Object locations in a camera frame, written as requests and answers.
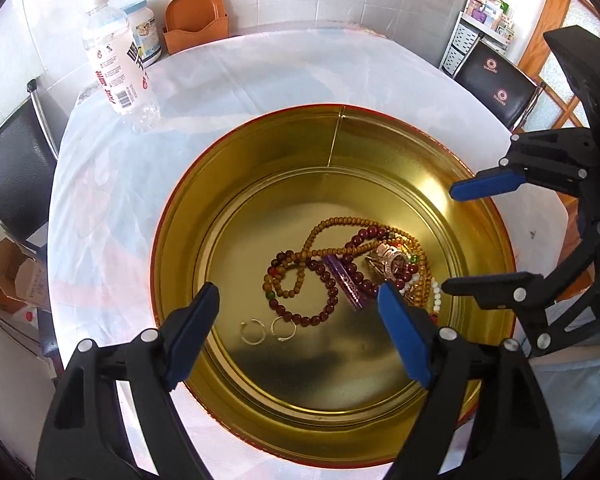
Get purple tube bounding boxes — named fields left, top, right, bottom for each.
left=322, top=254, right=368, bottom=311

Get white blue-lidded jar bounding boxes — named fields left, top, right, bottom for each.
left=122, top=1, right=162, bottom=67

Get white tablecloth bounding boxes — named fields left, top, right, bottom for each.
left=47, top=22, right=581, bottom=480

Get silver ring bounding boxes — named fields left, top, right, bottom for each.
left=270, top=316, right=296, bottom=343
left=240, top=320, right=267, bottom=345

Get white perforated storage rack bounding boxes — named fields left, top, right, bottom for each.
left=439, top=0, right=517, bottom=78

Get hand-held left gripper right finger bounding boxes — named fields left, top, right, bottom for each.
left=377, top=281, right=563, bottom=480

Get black chair with metal frame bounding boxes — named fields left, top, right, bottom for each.
left=0, top=77, right=61, bottom=256

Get clear plastic water bottle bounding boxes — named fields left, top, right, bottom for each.
left=82, top=0, right=162, bottom=133

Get colourful small boxes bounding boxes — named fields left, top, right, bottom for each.
left=467, top=0, right=516, bottom=51

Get red round tin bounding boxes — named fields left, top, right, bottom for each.
left=150, top=104, right=518, bottom=466

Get white bead bracelet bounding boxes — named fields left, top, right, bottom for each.
left=400, top=272, right=443, bottom=323

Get black chair with round logos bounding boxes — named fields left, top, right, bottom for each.
left=452, top=40, right=546, bottom=133

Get cardboard box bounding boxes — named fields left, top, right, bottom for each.
left=0, top=237, right=51, bottom=313

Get wooden bead necklace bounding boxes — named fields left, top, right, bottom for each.
left=262, top=216, right=433, bottom=311

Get wooden door with frosted glass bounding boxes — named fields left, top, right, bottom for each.
left=517, top=0, right=600, bottom=131

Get gold wristwatch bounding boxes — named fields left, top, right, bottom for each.
left=364, top=242, right=413, bottom=278

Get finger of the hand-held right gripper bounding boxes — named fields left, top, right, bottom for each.
left=449, top=127, right=600, bottom=202
left=441, top=217, right=600, bottom=359

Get orange plastic holder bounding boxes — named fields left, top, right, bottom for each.
left=162, top=0, right=229, bottom=55

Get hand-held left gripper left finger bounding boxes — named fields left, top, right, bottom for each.
left=35, top=281, right=221, bottom=480

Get dark red bead bracelet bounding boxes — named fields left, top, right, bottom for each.
left=330, top=226, right=421, bottom=296
left=267, top=251, right=341, bottom=326

